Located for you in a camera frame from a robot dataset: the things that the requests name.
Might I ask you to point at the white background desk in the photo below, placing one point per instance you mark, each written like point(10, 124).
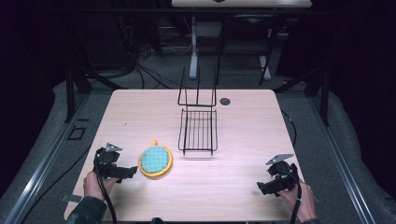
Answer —
point(241, 3)

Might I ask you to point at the black tape square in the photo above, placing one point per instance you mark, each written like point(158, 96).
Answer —
point(77, 133)

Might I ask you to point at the person's right hand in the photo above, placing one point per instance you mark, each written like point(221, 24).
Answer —
point(305, 202)

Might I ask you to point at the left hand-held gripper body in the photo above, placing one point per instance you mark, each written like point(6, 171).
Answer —
point(106, 160)

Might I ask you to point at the person's left hand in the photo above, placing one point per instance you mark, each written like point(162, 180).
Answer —
point(91, 186)

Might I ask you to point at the metal floor rail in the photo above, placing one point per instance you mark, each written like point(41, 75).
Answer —
point(342, 161)
point(40, 165)

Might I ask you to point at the round black table grommet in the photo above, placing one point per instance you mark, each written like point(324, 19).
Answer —
point(224, 101)

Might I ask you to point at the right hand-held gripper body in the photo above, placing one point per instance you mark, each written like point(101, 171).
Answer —
point(285, 175)

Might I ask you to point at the black chair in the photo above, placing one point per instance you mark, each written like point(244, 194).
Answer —
point(246, 34)

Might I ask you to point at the round teal yellow-rimmed pot holder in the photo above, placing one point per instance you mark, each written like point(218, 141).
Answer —
point(155, 160)

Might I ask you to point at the black metal stand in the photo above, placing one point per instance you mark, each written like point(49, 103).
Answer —
point(320, 90)
point(73, 90)

